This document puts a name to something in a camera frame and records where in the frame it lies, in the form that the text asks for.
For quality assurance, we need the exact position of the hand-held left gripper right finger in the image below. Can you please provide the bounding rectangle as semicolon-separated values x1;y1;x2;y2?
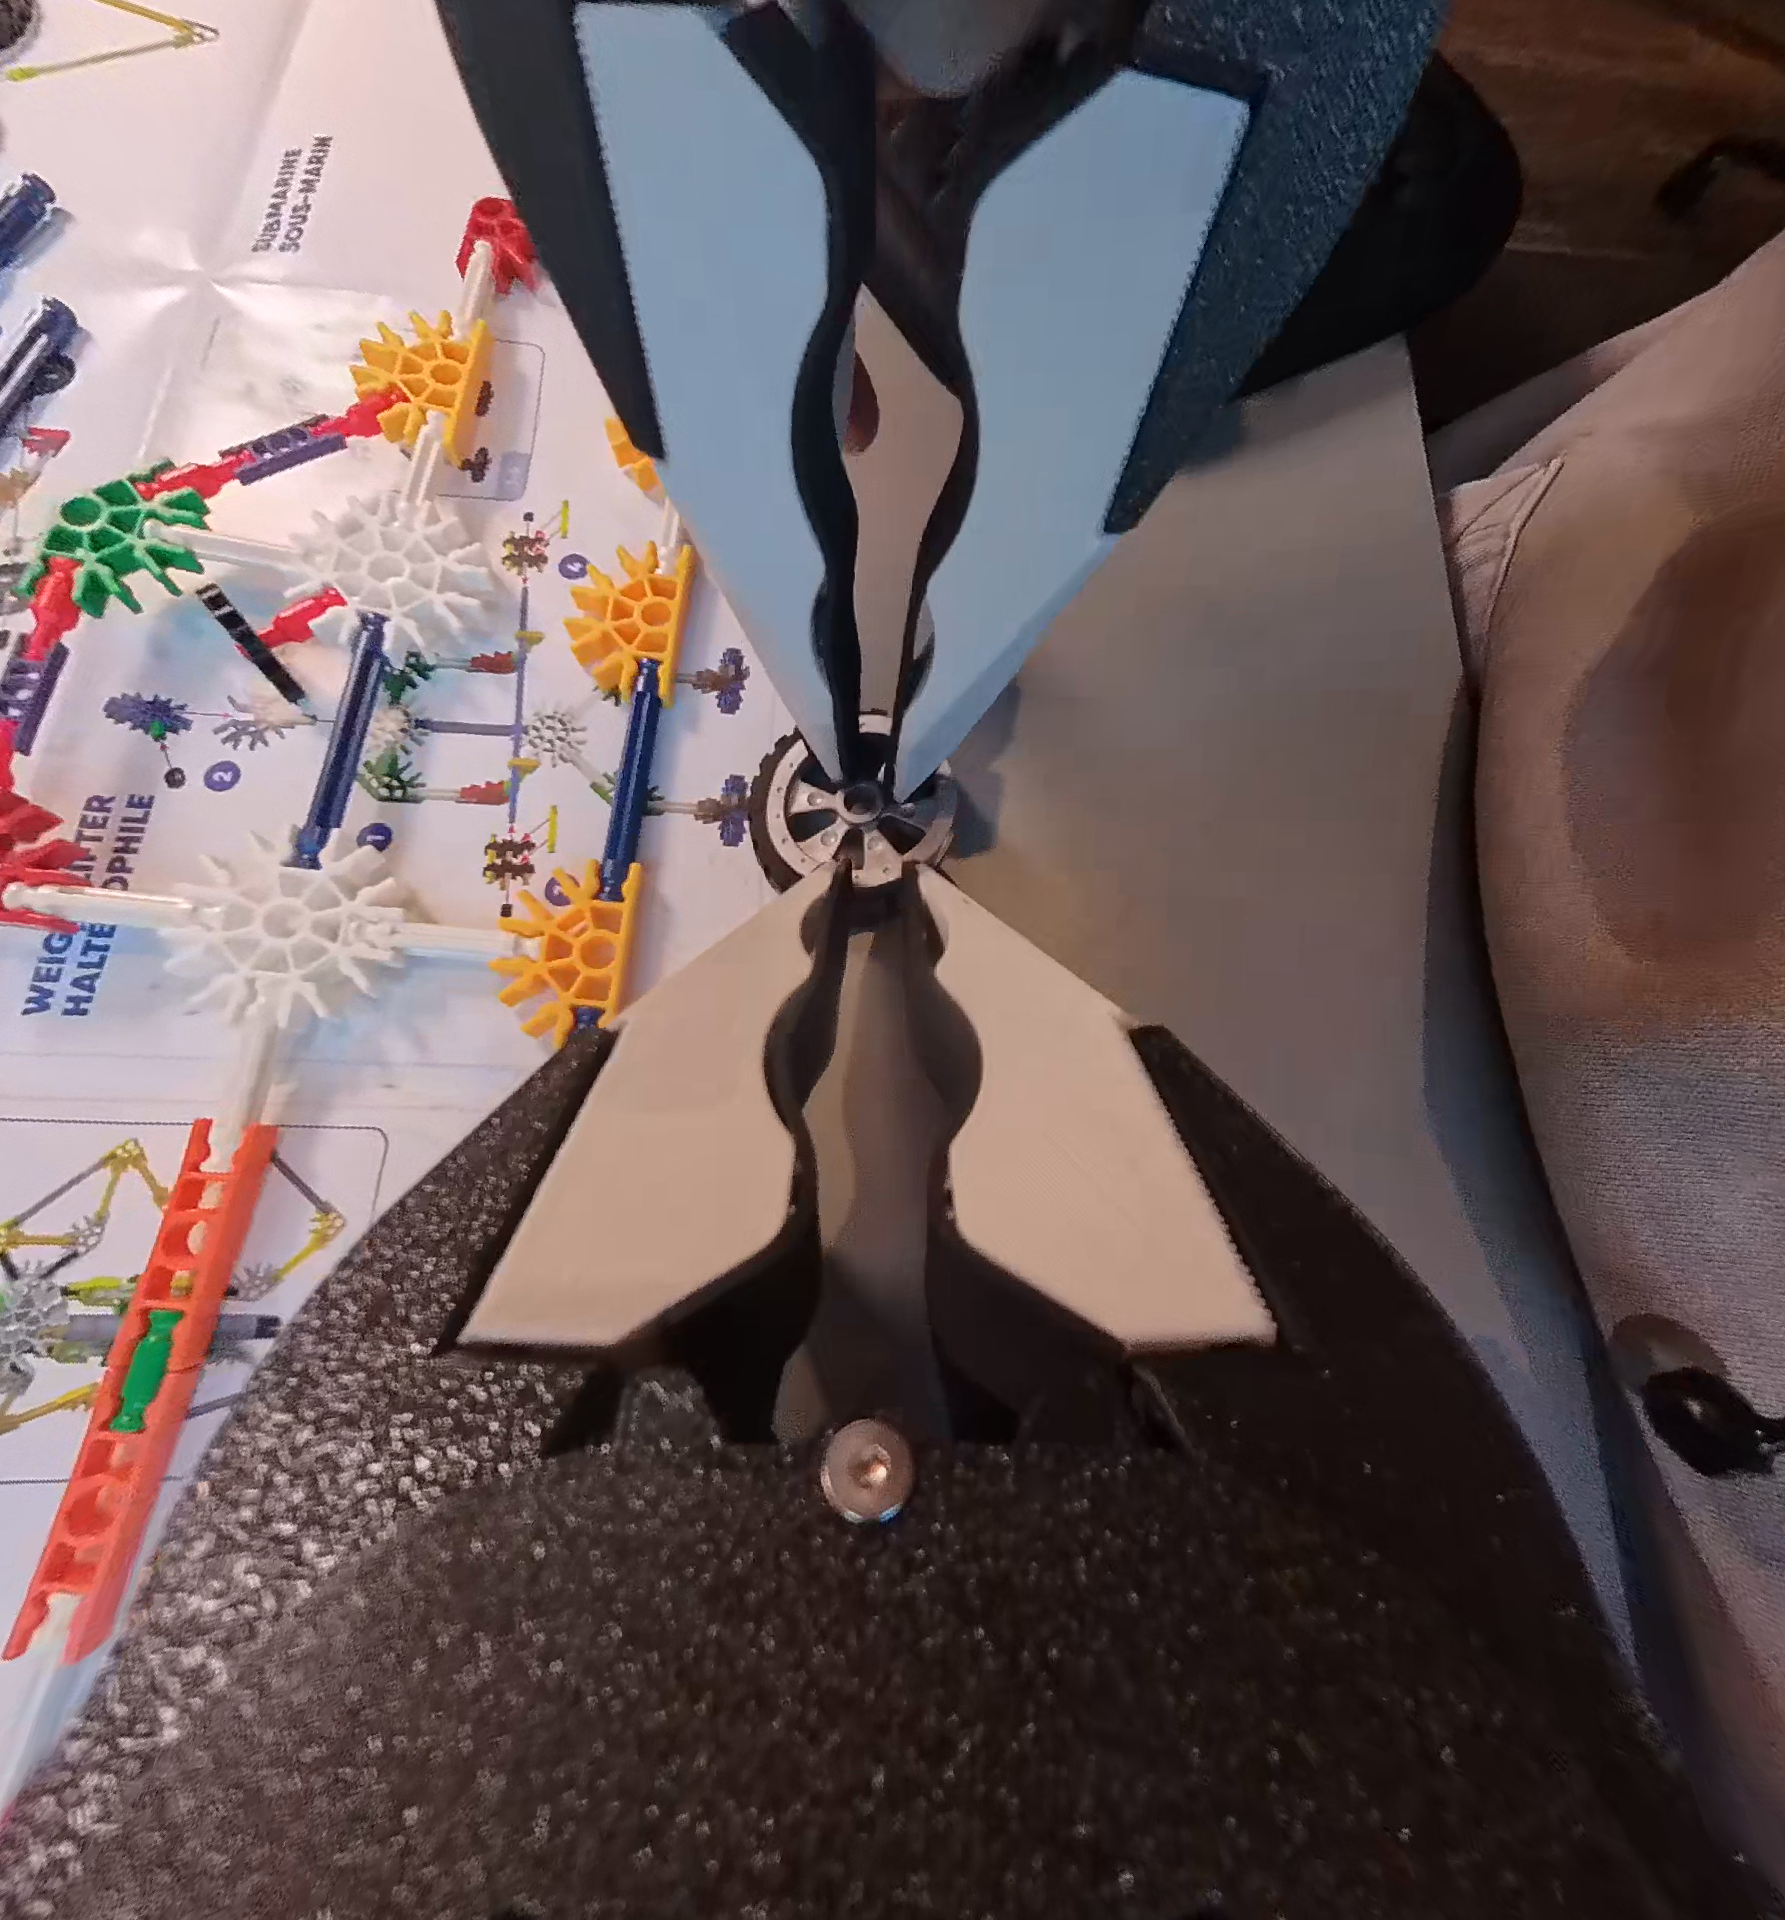
901;870;1279;1420

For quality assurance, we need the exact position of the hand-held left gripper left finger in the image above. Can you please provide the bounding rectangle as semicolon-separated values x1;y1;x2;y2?
461;886;847;1420

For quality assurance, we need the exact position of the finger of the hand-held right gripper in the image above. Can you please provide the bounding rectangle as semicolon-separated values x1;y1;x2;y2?
889;65;1264;792
568;0;868;798

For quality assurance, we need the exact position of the grey plastic spoked wheel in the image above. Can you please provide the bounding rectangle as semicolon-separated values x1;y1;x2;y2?
773;741;955;881

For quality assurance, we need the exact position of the grey desk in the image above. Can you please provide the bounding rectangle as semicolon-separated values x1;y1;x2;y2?
686;320;1645;1684

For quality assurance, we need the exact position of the large fold-out instruction sheet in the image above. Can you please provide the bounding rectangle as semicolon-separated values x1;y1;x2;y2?
0;0;838;1863

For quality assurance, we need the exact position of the colourful rod and connector model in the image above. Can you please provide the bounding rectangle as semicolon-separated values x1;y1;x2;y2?
0;196;704;1684

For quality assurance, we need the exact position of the thick blue plastic rod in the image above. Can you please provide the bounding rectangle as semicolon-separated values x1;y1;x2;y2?
0;298;83;504

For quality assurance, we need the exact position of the person in beige hoodie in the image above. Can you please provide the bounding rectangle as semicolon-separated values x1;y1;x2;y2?
1434;177;1785;1920

